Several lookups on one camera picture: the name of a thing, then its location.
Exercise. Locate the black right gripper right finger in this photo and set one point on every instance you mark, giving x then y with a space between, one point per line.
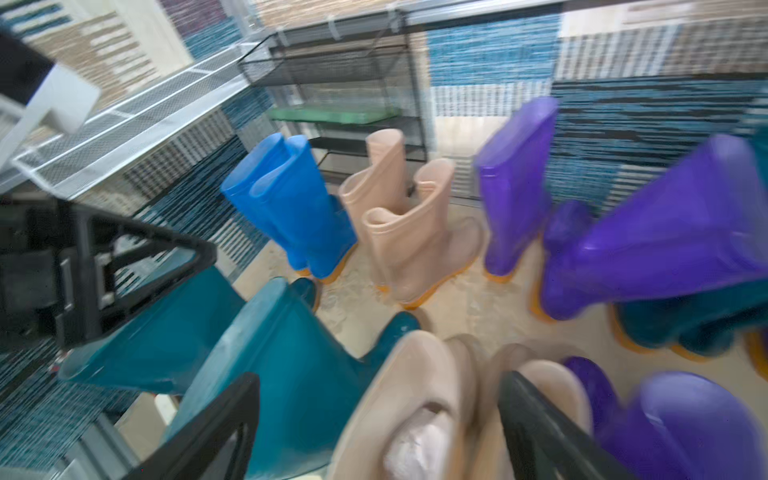
544 444

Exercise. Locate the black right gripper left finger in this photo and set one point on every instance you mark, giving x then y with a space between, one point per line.
216 444

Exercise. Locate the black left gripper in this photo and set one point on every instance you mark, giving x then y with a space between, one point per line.
119 266

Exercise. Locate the short beige boot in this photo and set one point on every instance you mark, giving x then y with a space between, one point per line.
413 421

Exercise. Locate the teal boot front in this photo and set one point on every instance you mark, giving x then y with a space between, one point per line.
309 384

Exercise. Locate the short purple boot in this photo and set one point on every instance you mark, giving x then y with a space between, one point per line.
570 221
620 259

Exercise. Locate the short purple boot front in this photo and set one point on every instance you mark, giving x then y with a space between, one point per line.
620 259

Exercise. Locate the blue rain boot upright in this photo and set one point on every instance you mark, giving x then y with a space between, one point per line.
265 157

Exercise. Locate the green tray on shelf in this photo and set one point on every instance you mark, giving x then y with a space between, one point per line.
317 114

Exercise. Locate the white wire mesh basket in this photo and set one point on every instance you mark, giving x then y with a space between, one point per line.
69 165

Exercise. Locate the black wire mesh shelf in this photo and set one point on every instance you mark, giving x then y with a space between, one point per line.
370 70

